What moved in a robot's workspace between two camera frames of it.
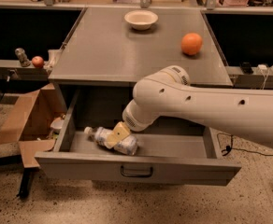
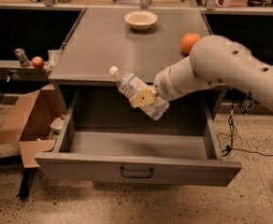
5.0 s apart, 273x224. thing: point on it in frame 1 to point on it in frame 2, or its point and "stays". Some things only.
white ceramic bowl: [141, 20] stays
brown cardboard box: [29, 124] stays
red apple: [37, 62] stays
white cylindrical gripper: [131, 118] to [163, 85]
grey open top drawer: [167, 152] stays
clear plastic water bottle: [128, 146] to [132, 85]
